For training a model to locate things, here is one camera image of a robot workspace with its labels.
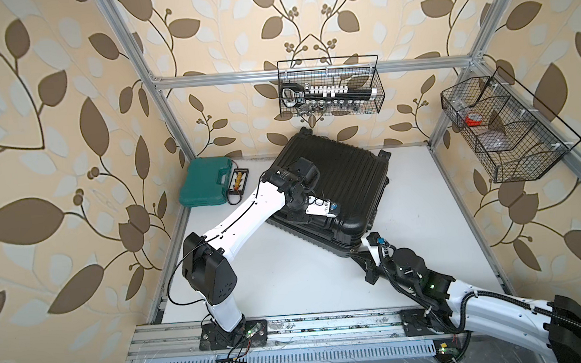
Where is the aluminium frame horizontal bar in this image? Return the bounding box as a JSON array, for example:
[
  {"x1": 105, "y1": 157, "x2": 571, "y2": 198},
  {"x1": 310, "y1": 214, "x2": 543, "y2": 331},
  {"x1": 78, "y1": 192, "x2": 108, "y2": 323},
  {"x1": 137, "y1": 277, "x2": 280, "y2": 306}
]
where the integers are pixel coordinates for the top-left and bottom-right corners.
[{"x1": 151, "y1": 52, "x2": 474, "y2": 92}]

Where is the black wire basket right wall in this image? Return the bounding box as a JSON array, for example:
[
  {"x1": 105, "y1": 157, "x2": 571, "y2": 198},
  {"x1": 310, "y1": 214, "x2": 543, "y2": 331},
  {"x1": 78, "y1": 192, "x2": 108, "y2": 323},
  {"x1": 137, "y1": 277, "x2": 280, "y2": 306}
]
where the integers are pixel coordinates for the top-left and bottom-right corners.
[{"x1": 441, "y1": 66, "x2": 581, "y2": 183}]

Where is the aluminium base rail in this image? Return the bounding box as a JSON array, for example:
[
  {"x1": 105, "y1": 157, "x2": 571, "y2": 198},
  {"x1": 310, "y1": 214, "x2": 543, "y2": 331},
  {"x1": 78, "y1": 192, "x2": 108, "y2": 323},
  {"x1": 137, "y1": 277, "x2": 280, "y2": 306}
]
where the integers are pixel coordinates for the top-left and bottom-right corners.
[{"x1": 124, "y1": 294, "x2": 549, "y2": 363}]

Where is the red white item in basket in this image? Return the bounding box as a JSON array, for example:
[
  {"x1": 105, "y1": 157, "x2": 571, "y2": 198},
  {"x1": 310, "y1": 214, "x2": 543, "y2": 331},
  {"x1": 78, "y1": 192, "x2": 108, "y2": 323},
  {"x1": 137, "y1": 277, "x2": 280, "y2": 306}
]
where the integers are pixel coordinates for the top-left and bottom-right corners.
[{"x1": 464, "y1": 112, "x2": 484, "y2": 128}]

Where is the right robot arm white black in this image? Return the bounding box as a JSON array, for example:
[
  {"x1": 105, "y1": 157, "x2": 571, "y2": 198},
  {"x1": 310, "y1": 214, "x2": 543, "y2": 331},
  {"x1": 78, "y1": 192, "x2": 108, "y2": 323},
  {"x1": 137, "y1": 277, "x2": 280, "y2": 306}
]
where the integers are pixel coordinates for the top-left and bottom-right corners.
[{"x1": 350, "y1": 240, "x2": 581, "y2": 363}]

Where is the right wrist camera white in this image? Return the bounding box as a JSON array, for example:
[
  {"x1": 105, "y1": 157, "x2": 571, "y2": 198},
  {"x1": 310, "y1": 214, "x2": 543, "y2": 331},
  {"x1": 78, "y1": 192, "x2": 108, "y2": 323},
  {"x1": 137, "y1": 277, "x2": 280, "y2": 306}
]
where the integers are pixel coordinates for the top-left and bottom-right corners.
[{"x1": 363, "y1": 232, "x2": 392, "y2": 267}]

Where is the black wire basket back wall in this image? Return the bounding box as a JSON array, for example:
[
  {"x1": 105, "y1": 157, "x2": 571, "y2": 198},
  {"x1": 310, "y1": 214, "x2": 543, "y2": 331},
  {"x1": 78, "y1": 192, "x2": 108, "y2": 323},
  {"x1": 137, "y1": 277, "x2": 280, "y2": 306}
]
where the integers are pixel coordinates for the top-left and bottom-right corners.
[{"x1": 276, "y1": 54, "x2": 386, "y2": 118}]

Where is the black hard-shell suitcase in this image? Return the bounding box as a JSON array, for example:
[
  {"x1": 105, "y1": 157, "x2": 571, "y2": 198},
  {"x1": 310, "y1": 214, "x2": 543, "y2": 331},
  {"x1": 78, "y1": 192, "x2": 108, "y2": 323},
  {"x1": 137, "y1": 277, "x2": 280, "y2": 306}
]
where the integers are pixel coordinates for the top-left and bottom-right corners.
[{"x1": 267, "y1": 128, "x2": 391, "y2": 258}]

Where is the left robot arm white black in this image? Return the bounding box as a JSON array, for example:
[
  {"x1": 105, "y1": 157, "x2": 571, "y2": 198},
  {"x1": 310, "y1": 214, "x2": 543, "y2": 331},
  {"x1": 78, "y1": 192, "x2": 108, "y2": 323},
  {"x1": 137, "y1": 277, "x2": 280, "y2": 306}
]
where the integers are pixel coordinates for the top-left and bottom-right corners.
[{"x1": 181, "y1": 158, "x2": 340, "y2": 333}]

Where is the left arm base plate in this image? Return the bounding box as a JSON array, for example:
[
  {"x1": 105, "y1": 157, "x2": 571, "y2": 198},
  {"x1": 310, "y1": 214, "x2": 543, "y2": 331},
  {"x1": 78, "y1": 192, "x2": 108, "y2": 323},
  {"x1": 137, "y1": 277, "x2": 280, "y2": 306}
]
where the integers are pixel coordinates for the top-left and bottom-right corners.
[{"x1": 199, "y1": 319, "x2": 269, "y2": 351}]

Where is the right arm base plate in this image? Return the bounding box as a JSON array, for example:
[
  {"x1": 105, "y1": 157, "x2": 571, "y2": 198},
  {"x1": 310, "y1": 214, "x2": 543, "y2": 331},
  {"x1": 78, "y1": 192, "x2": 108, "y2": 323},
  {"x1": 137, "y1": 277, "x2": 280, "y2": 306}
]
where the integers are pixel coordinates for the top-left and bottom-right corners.
[{"x1": 399, "y1": 308, "x2": 468, "y2": 337}]

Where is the socket set rail in basket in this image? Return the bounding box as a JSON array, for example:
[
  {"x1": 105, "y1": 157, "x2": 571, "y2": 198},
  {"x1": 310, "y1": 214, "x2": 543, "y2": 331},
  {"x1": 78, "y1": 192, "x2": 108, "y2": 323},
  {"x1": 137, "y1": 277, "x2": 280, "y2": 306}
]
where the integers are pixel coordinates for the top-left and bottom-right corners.
[{"x1": 279, "y1": 82, "x2": 379, "y2": 108}]

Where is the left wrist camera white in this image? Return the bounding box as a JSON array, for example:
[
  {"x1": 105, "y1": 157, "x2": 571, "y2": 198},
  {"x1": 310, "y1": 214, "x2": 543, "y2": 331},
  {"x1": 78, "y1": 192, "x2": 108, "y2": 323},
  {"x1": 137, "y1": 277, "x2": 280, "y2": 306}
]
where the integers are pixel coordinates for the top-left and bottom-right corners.
[{"x1": 305, "y1": 196, "x2": 340, "y2": 218}]

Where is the green plastic tool case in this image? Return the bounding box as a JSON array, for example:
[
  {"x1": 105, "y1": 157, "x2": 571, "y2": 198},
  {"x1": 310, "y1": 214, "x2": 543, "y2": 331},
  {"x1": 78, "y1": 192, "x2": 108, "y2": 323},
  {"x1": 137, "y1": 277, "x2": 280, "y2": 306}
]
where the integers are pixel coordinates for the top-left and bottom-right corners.
[{"x1": 179, "y1": 157, "x2": 234, "y2": 208}]

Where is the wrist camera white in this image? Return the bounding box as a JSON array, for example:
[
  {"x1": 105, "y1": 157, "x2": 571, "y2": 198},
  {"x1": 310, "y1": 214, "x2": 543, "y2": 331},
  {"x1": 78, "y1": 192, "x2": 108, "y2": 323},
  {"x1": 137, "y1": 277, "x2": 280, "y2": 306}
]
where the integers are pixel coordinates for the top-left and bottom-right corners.
[
  {"x1": 363, "y1": 232, "x2": 392, "y2": 267},
  {"x1": 305, "y1": 196, "x2": 340, "y2": 218}
]

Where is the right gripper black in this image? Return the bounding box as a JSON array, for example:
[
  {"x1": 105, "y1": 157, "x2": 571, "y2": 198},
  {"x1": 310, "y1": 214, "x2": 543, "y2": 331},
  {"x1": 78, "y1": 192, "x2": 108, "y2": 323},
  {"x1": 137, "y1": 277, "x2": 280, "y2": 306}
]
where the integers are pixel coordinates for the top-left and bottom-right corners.
[{"x1": 350, "y1": 246, "x2": 418, "y2": 299}]

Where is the black wire basket wall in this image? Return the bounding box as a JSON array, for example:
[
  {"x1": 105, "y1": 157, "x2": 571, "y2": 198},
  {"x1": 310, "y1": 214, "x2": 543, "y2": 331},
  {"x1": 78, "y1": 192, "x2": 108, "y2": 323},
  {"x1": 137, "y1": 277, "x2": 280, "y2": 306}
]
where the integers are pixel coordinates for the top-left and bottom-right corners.
[
  {"x1": 276, "y1": 54, "x2": 386, "y2": 118},
  {"x1": 441, "y1": 66, "x2": 581, "y2": 183}
]

